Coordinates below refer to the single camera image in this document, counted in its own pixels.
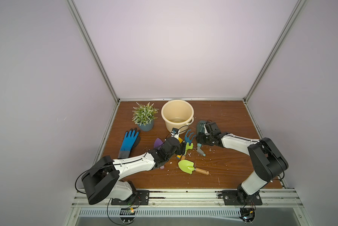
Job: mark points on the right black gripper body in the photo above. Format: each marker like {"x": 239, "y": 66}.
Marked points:
{"x": 202, "y": 135}

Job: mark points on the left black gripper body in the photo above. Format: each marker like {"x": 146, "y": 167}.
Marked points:
{"x": 179, "y": 149}

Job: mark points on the purple trowel pink handle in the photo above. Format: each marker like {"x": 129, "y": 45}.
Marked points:
{"x": 157, "y": 142}

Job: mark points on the teal spray bottle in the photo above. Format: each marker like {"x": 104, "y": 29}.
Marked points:
{"x": 200, "y": 137}

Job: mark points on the green trowel wooden handle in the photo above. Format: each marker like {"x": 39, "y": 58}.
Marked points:
{"x": 188, "y": 167}

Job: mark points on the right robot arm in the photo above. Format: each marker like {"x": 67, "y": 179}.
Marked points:
{"x": 267, "y": 161}

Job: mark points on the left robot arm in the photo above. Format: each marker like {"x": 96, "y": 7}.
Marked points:
{"x": 104, "y": 179}

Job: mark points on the blue gardening glove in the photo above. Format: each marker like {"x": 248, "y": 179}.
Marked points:
{"x": 130, "y": 141}

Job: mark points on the cream plastic bucket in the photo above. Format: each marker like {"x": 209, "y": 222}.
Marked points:
{"x": 176, "y": 114}

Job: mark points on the artificial green potted plant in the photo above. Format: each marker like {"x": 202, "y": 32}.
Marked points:
{"x": 144, "y": 116}

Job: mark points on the blue rake yellow handle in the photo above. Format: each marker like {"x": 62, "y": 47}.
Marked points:
{"x": 189, "y": 136}

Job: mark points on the green rake wooden handle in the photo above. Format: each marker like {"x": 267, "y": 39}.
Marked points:
{"x": 189, "y": 146}

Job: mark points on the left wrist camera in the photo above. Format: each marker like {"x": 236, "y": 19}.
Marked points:
{"x": 175, "y": 133}

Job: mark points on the aluminium front rail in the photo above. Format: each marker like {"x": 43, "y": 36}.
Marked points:
{"x": 217, "y": 198}

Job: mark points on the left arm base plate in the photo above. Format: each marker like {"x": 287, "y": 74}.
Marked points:
{"x": 140, "y": 197}

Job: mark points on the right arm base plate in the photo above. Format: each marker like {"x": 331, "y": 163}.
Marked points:
{"x": 239, "y": 197}

